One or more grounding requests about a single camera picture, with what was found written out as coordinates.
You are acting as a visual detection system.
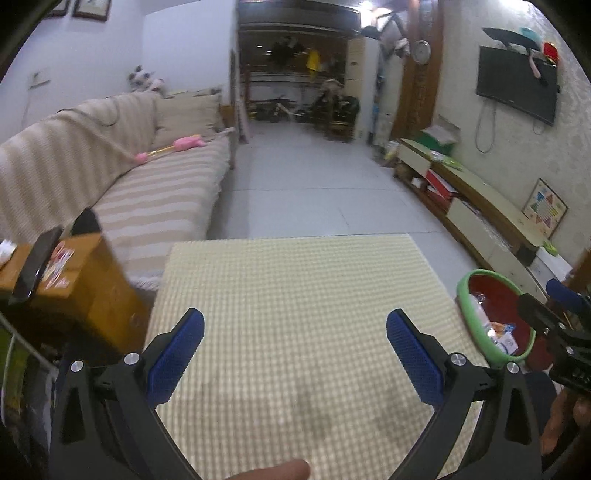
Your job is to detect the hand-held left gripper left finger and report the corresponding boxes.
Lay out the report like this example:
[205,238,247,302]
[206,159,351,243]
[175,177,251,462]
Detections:
[48,308,206,480]

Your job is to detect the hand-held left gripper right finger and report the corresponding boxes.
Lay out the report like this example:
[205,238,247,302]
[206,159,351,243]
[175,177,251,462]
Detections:
[385,308,543,480]

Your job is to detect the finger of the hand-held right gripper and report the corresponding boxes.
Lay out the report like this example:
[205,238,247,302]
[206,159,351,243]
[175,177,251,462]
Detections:
[546,278,591,315]
[517,294,566,333]

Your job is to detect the red bin with green rim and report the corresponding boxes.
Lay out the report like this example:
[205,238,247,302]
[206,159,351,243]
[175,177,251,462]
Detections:
[456,269,539,367]

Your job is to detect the person's right hand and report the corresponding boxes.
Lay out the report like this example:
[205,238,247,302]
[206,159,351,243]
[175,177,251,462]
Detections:
[540,387,591,455]

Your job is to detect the person's left hand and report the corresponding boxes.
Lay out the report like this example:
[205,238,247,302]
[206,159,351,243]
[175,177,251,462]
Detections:
[226,458,311,480]

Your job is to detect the white cardboard box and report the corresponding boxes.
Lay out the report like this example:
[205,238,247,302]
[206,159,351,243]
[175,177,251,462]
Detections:
[526,247,573,287]

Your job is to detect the star checkers board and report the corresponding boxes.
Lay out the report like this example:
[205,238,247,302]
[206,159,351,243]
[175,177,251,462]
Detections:
[522,178,568,241]

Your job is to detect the wooden side table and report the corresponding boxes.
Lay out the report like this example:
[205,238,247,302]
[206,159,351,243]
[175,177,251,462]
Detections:
[0,233,153,361]

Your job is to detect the yellow checked tablecloth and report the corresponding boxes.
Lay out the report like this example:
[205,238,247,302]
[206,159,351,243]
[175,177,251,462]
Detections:
[143,234,490,480]

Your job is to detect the long wooden television cabinet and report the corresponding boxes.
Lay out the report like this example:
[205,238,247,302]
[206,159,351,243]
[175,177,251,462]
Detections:
[394,137,548,278]

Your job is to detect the red white stickers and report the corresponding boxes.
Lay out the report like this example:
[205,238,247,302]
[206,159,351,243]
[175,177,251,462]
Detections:
[44,244,77,289]

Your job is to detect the red flat box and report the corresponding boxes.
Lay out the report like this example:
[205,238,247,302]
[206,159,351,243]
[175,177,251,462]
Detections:
[425,170,460,201]

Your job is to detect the metal rack with green items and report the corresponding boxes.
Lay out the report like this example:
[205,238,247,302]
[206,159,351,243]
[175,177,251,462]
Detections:
[0,318,56,444]

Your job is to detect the striped beige sofa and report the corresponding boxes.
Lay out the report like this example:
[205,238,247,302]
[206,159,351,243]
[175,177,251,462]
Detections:
[0,90,234,291]

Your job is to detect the black phone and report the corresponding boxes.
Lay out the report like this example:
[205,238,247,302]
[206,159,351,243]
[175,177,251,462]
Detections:
[9,225,64,305]

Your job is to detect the green box with white papers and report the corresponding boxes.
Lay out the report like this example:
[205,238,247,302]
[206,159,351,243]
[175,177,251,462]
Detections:
[418,115,462,155]

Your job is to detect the pink toy wand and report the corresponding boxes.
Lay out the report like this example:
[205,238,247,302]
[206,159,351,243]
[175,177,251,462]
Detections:
[134,134,206,166]

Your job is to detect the beige cushion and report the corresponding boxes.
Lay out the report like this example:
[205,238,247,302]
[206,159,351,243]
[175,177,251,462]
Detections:
[152,93,222,148]

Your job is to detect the pink white foam mat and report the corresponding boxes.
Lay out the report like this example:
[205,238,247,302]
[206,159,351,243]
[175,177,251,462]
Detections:
[235,99,252,144]

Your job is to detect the wooden chair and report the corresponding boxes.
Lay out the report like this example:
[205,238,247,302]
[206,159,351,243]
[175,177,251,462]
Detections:
[328,117,358,143]

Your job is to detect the white balance bike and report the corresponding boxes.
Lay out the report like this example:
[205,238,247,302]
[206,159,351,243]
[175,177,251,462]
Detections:
[263,97,305,123]

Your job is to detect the black hat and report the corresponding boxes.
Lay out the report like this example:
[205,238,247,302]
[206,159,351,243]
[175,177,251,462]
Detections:
[481,27,539,49]

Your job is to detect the black white plush toy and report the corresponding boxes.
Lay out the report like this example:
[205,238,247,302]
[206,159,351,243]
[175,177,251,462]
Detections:
[128,65,168,97]

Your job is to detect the white standing air conditioner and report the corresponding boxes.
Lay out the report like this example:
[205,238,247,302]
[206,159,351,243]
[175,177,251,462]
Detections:
[346,37,382,144]

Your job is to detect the tilted framed pictures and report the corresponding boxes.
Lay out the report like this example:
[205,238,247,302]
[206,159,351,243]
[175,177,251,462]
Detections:
[379,11,411,61]

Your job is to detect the dark hanging clothes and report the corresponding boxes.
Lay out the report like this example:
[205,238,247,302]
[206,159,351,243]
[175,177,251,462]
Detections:
[268,37,301,65]

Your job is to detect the long black television cable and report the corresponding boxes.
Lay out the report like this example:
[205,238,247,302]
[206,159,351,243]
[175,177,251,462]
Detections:
[475,99,496,155]

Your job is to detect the black wall television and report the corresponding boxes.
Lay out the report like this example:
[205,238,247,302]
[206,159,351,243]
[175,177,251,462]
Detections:
[476,45,559,126]

